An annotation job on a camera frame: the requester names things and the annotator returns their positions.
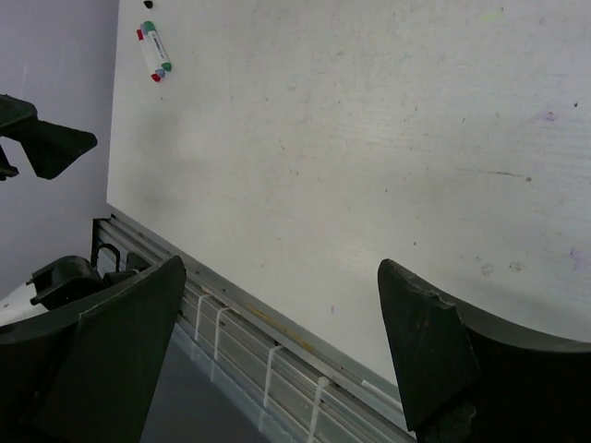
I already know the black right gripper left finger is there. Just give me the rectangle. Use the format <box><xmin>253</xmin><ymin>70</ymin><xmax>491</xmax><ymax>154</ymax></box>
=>
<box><xmin>1</xmin><ymin>256</ymin><xmax>187</xmax><ymax>442</ymax></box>

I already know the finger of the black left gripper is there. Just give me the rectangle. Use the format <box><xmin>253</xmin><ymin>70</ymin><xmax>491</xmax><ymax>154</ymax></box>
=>
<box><xmin>1</xmin><ymin>94</ymin><xmax>98</xmax><ymax>180</ymax></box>

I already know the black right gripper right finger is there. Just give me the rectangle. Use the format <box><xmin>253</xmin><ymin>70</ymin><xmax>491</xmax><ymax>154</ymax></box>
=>
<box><xmin>378</xmin><ymin>259</ymin><xmax>590</xmax><ymax>442</ymax></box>

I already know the red capped white marker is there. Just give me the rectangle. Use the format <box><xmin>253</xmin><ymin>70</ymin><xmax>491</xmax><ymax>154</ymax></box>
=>
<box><xmin>136</xmin><ymin>29</ymin><xmax>165</xmax><ymax>83</ymax></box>

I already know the green capped white marker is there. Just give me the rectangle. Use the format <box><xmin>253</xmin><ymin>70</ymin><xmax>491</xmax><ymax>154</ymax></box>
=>
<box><xmin>140</xmin><ymin>20</ymin><xmax>173</xmax><ymax>73</ymax></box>

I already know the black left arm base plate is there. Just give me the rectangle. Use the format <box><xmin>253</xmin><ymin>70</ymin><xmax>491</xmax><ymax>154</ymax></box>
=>
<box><xmin>28</xmin><ymin>244</ymin><xmax>151</xmax><ymax>310</ymax></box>

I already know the aluminium frame rail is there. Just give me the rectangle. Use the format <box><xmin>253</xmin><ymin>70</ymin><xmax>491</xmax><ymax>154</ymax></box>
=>
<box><xmin>93</xmin><ymin>213</ymin><xmax>416</xmax><ymax>442</ymax></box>

